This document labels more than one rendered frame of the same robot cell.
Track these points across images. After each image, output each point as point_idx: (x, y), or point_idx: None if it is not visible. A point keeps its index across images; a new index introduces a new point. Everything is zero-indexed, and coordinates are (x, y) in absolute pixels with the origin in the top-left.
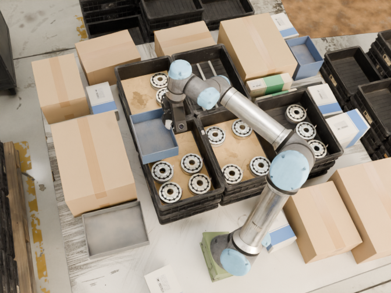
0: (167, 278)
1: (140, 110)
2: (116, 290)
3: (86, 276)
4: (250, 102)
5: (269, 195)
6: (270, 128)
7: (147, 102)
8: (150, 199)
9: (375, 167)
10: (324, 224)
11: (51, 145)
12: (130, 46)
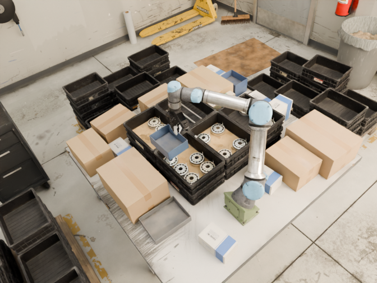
0: (214, 230)
1: (149, 143)
2: (183, 256)
3: (158, 256)
4: (220, 92)
5: (256, 134)
6: (238, 101)
7: None
8: (179, 194)
9: (307, 118)
10: (294, 159)
11: (97, 188)
12: (126, 111)
